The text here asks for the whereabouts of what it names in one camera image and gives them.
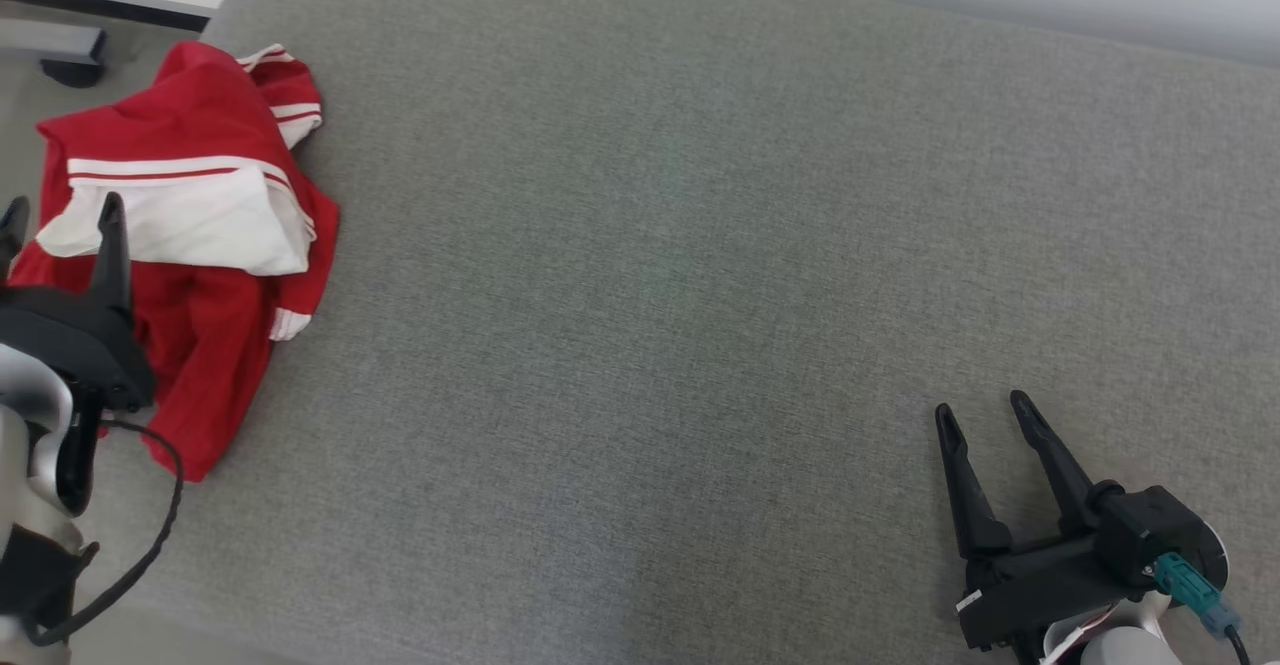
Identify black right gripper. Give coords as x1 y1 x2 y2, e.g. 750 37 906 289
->
935 390 1151 664

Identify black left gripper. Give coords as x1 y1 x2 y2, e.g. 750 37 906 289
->
0 192 157 413

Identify red Bulls 23 shorts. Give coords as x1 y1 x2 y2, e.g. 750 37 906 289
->
8 240 341 483

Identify grey fabric sofa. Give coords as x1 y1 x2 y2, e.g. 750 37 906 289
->
60 0 1280 665

